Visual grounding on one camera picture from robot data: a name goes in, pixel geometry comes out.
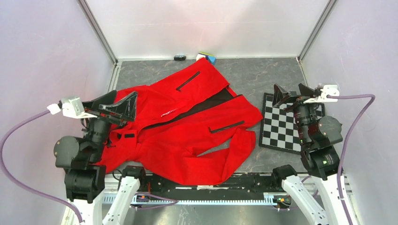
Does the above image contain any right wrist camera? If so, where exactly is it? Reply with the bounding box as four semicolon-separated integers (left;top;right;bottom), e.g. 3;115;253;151
304;84;340;104

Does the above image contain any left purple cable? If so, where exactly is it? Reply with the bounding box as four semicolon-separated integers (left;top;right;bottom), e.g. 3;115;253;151
0;110;84;224

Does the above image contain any small black box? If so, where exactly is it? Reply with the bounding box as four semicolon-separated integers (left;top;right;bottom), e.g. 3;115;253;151
173;55;186;61

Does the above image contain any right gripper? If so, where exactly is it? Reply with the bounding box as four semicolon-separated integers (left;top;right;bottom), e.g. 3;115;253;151
271;82;323;143

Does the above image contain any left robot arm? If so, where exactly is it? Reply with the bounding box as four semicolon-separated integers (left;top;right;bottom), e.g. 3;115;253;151
49;90;147;225

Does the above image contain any black white checkerboard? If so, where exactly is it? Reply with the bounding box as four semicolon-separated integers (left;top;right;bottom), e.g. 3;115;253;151
259;92;326;155

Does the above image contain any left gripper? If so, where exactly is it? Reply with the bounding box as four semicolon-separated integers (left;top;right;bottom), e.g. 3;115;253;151
81;89;138;159

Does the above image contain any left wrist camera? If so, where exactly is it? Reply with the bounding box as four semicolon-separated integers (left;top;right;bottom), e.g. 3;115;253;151
47;96;97;119

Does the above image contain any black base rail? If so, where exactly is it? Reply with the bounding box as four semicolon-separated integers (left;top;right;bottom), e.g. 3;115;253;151
131;172;287;206

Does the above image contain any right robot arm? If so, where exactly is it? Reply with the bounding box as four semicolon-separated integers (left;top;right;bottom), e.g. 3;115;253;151
271;84;358;225

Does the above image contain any red jacket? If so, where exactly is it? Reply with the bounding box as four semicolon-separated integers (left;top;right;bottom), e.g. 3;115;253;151
99;59;262;185

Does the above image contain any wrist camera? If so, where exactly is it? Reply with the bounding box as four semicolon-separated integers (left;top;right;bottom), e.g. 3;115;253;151
304;84;340;104
47;96;97;119

